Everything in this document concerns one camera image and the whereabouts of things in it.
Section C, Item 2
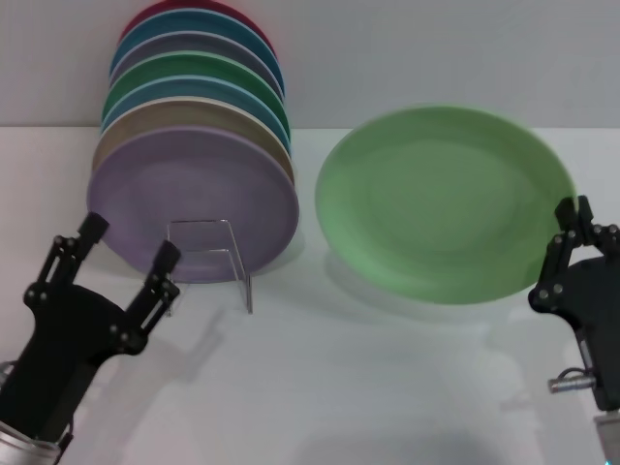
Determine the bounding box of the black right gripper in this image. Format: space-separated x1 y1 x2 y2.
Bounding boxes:
530 196 620 413

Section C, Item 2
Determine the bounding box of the dark green plate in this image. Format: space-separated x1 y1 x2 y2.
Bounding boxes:
101 49 291 141

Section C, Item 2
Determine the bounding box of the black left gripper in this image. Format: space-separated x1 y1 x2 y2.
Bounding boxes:
0 212 183 445

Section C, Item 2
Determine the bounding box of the grey purple plate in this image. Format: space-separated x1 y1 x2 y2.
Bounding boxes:
108 31 287 106

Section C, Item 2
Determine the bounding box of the grey cable with silver plug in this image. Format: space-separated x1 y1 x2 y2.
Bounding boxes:
547 368 596 394

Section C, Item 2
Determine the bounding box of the tan beige plate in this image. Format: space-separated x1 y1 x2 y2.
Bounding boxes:
91 96 296 190

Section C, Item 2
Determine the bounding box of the light blue plate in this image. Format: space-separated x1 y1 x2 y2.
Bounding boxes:
100 75 294 156

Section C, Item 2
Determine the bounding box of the clear acrylic plate rack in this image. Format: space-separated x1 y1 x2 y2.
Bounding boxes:
164 218 255 319

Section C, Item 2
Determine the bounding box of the dark teal plate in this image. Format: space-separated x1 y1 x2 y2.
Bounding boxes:
108 8 286 98

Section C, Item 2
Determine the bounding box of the light green plate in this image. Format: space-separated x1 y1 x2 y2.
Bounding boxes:
314 104 580 307

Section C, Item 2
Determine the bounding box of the lilac plate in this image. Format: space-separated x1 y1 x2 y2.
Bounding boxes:
86 125 300 285

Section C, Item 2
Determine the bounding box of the red plate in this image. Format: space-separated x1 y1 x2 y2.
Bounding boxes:
118 0 278 62

